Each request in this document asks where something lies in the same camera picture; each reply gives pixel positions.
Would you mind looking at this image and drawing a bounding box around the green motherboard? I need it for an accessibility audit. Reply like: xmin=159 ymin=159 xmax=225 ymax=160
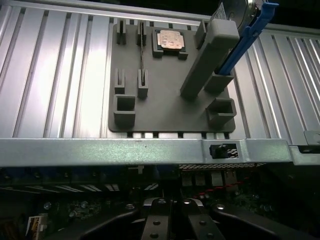
xmin=0 ymin=172 xmax=320 ymax=240

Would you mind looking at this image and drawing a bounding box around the open black PC case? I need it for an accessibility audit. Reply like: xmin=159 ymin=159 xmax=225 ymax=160
xmin=0 ymin=129 xmax=320 ymax=240

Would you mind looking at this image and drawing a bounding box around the white motherboard connector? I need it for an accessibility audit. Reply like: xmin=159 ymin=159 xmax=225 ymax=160
xmin=26 ymin=215 xmax=46 ymax=238

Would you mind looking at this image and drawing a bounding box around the grey plastic parts rack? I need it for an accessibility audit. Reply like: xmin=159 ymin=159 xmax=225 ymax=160
xmin=108 ymin=17 xmax=241 ymax=134

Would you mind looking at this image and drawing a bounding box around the hard disk in blue carrier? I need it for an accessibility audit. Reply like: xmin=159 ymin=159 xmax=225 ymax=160
xmin=209 ymin=0 xmax=280 ymax=77

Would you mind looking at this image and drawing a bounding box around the silver CPU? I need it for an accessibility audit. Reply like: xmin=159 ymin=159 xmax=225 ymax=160
xmin=156 ymin=29 xmax=185 ymax=52

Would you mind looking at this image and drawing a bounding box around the red twisted wire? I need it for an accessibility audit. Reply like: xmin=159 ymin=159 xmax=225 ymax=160
xmin=204 ymin=181 xmax=245 ymax=194

